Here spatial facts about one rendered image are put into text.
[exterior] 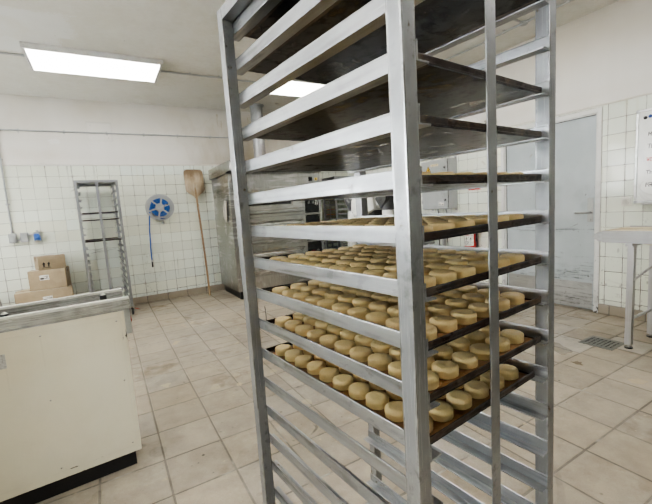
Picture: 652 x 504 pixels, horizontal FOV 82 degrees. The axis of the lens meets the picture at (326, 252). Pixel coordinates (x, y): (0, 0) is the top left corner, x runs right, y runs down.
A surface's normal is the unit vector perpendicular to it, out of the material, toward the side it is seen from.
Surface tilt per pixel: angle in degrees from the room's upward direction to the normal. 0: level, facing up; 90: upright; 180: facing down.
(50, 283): 93
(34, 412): 90
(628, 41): 90
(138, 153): 90
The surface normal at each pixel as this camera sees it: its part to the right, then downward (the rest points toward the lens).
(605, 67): -0.86, 0.11
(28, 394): 0.57, 0.06
